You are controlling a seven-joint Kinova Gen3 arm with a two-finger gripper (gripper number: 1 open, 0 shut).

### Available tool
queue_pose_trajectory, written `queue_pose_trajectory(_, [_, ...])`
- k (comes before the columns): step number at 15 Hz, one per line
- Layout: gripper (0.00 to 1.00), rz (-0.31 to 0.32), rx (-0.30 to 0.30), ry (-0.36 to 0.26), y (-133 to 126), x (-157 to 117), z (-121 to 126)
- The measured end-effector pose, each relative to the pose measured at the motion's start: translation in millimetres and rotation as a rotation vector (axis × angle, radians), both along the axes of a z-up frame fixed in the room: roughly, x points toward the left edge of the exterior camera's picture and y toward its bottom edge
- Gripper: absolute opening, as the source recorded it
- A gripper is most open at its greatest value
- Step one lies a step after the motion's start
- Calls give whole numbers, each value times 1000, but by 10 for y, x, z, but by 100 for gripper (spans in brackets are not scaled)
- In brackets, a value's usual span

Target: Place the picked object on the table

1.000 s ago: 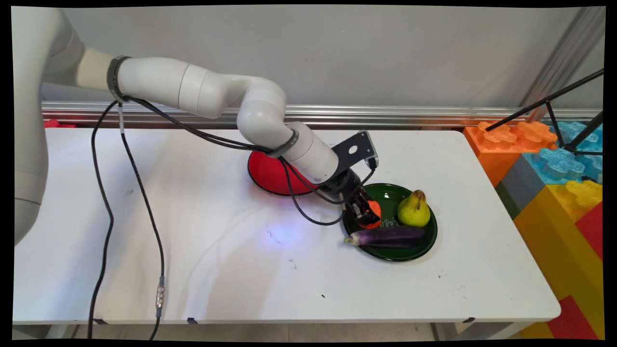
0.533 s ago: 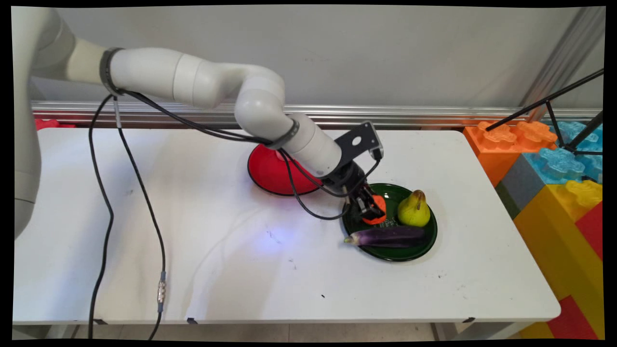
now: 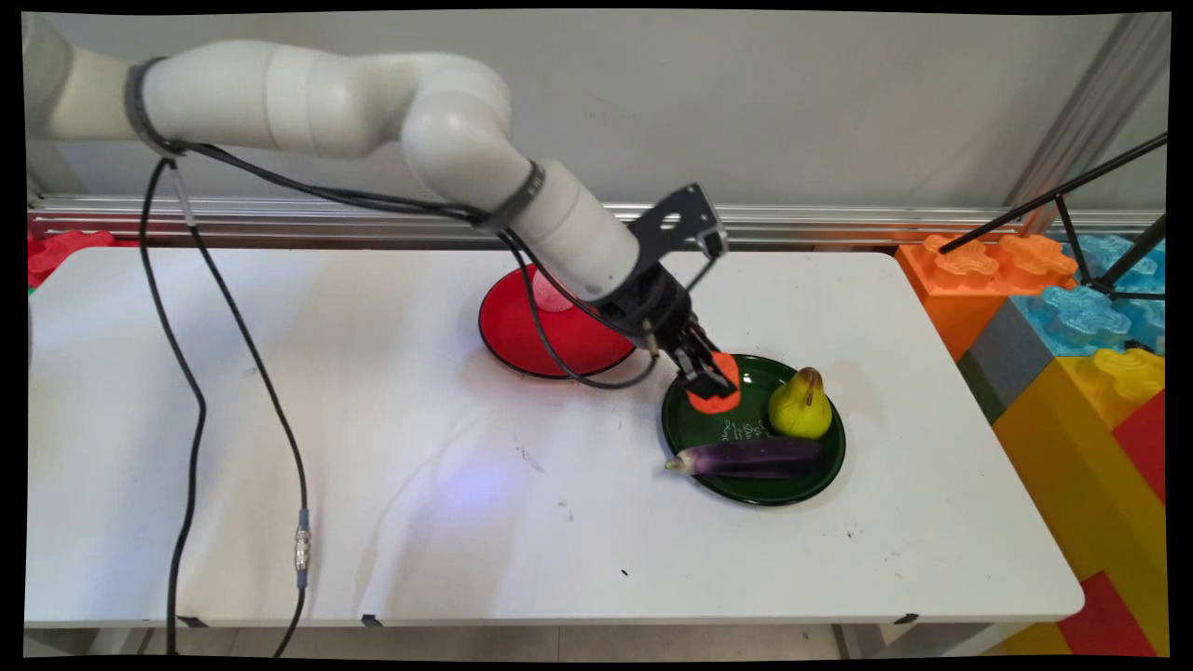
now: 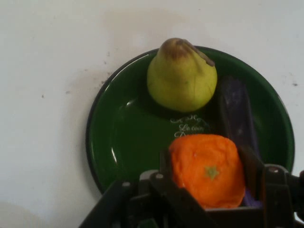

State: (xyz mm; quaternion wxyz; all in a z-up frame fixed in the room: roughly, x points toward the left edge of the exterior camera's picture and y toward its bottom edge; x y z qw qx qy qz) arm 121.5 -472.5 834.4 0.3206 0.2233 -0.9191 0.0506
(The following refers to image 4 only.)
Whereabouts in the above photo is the dark green round plate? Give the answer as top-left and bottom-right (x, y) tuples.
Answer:
(85, 46), (295, 198)

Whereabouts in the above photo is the green toy pear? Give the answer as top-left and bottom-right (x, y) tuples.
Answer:
(146, 38), (218, 113)

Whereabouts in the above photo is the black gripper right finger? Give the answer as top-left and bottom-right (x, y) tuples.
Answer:
(237, 145), (304, 228)

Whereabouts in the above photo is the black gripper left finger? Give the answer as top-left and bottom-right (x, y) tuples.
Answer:
(78, 148), (219, 228)

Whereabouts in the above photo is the orange toy tangerine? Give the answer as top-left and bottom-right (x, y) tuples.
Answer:
(169, 133), (246, 209)

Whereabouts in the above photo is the purple toy eggplant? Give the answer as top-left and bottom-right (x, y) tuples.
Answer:
(219, 76), (262, 208)

